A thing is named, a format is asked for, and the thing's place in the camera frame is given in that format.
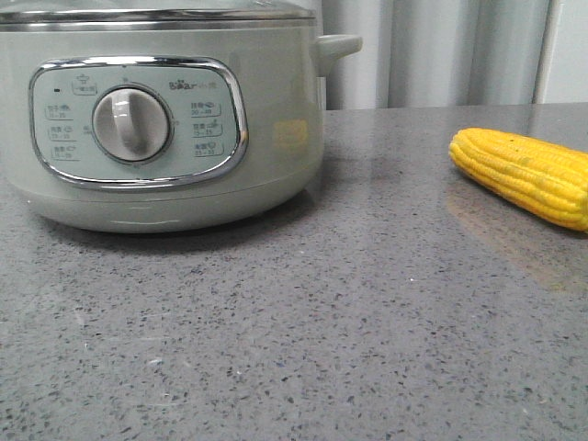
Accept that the glass pot lid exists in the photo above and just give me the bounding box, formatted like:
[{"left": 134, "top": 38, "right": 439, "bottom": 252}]
[{"left": 1, "top": 0, "right": 316, "bottom": 25}]

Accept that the yellow corn cob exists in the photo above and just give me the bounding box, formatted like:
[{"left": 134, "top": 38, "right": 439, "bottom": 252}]
[{"left": 448, "top": 128, "right": 587, "bottom": 232}]

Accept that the pale green electric pot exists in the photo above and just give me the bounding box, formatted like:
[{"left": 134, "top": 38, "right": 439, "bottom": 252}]
[{"left": 1, "top": 18, "right": 362, "bottom": 233}]

